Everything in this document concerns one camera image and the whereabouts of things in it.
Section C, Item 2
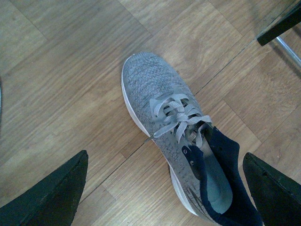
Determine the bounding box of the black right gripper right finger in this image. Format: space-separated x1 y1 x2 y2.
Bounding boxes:
243 153 301 226

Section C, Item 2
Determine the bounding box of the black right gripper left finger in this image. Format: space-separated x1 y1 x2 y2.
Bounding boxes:
0 150 88 226

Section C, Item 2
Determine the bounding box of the black metal shoe rack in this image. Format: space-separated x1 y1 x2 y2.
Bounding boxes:
256 1 301 68

